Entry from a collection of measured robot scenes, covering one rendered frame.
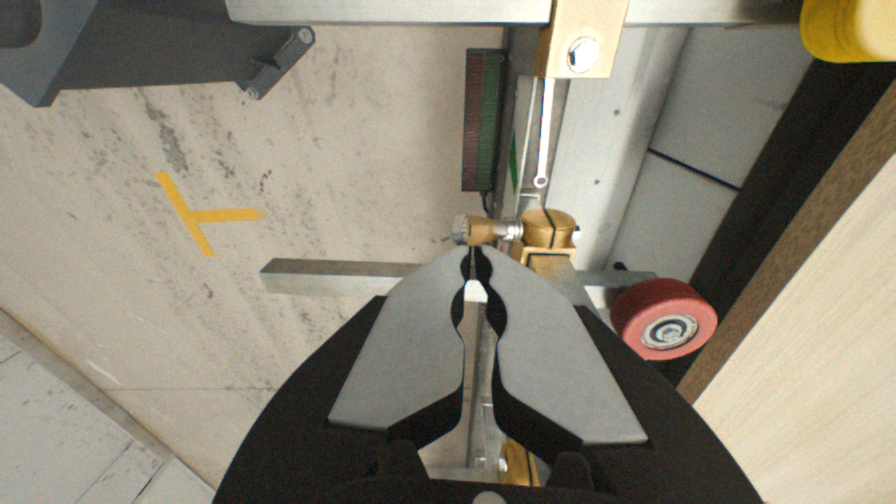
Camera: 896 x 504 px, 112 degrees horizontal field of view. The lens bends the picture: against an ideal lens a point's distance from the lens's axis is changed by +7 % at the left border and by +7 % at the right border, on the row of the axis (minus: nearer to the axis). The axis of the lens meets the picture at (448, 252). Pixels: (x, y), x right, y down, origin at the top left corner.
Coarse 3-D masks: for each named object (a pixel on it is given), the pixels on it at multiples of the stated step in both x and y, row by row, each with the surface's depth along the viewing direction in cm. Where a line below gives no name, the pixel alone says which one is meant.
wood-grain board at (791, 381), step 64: (832, 192) 22; (768, 256) 26; (832, 256) 23; (768, 320) 27; (832, 320) 26; (704, 384) 33; (768, 384) 31; (832, 384) 31; (768, 448) 38; (832, 448) 37
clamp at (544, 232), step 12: (528, 216) 29; (540, 216) 29; (552, 216) 29; (564, 216) 29; (528, 228) 28; (540, 228) 27; (552, 228) 27; (564, 228) 27; (576, 228) 29; (528, 240) 28; (540, 240) 27; (552, 240) 28; (564, 240) 27; (516, 252) 31; (528, 252) 28; (540, 252) 28; (552, 252) 28; (564, 252) 28
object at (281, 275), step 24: (288, 264) 34; (312, 264) 34; (336, 264) 34; (360, 264) 34; (384, 264) 34; (408, 264) 34; (288, 288) 33; (312, 288) 33; (336, 288) 33; (360, 288) 33; (384, 288) 33; (480, 288) 32; (600, 288) 31; (624, 288) 31
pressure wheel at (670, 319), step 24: (648, 288) 28; (672, 288) 27; (624, 312) 28; (648, 312) 26; (672, 312) 26; (696, 312) 26; (624, 336) 28; (648, 336) 28; (672, 336) 27; (696, 336) 27
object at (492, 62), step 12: (492, 60) 34; (492, 72) 35; (492, 84) 36; (492, 96) 36; (492, 108) 37; (492, 120) 38; (492, 132) 38; (480, 144) 39; (492, 144) 39; (480, 156) 40; (480, 168) 41; (480, 180) 42
